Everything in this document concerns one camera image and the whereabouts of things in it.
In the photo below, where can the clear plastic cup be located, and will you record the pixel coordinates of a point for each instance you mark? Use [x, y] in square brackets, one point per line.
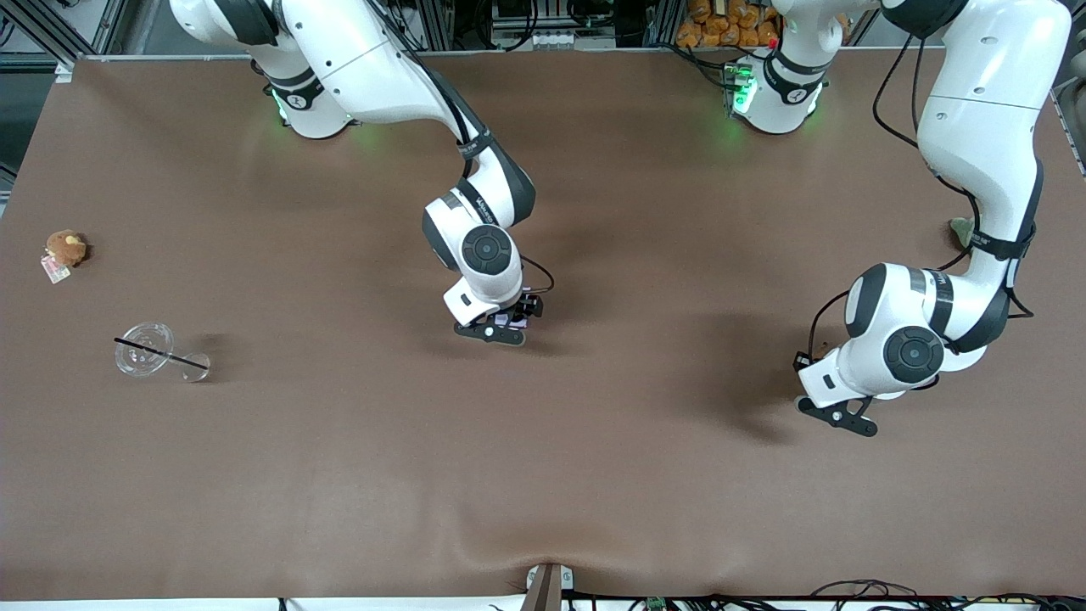
[142, 350]

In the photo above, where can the orange plush toy pile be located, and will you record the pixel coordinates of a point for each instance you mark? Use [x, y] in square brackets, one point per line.
[725, 24]

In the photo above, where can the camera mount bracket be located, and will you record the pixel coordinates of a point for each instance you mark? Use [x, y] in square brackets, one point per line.
[548, 585]

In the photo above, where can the aluminium frame post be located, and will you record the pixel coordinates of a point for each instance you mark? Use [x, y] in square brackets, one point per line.
[51, 30]

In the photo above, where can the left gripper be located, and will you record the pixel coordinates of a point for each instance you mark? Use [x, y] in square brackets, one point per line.
[798, 362]

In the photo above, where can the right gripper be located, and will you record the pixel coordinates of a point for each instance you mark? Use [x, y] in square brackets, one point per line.
[528, 307]

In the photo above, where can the black straw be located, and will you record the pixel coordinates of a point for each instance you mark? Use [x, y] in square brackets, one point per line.
[161, 354]

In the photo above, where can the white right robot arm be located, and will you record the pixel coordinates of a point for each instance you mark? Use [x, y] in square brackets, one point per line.
[373, 68]

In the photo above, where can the grey green plush toy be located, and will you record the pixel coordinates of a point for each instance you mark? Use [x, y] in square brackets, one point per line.
[962, 229]

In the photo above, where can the white electronic device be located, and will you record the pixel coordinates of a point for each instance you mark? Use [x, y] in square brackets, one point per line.
[551, 38]

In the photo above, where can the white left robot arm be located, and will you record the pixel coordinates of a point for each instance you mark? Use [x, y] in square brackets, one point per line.
[976, 127]

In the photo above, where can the brown plush toy with tag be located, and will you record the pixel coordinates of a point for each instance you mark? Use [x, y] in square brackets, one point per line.
[64, 248]

